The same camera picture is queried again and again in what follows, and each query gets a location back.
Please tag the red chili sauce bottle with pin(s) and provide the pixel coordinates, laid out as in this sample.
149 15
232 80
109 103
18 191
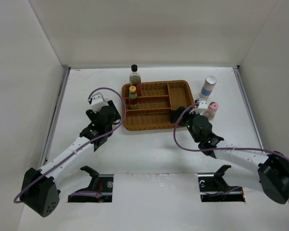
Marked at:
133 98

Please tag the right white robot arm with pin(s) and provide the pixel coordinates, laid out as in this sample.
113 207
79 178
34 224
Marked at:
271 168

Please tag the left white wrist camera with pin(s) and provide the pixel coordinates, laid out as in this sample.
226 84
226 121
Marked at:
96 102

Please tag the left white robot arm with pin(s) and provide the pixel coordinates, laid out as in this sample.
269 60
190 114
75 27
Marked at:
42 188

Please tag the pink cap spice jar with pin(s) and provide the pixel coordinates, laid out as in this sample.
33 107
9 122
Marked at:
211 111

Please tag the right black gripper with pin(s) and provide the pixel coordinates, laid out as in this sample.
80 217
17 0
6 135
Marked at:
175 112

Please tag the brown wicker divided tray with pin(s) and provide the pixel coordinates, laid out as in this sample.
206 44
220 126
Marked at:
157 100

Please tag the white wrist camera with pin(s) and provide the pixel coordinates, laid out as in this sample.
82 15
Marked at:
96 102
201 106

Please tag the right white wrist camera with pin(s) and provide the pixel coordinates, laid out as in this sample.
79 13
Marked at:
201 106

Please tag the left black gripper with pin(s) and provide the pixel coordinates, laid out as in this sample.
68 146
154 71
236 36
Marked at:
93 116

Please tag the white blue cylindrical shaker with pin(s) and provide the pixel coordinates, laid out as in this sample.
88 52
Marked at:
208 87

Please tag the left metal table rail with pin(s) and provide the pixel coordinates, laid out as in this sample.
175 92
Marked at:
49 139

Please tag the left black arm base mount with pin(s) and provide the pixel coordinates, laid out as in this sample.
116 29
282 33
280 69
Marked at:
98 190

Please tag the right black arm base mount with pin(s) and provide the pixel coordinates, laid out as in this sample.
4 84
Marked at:
213 188

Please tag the dark sauce bottle black cap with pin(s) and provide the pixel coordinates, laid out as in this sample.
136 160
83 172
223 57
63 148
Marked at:
135 79

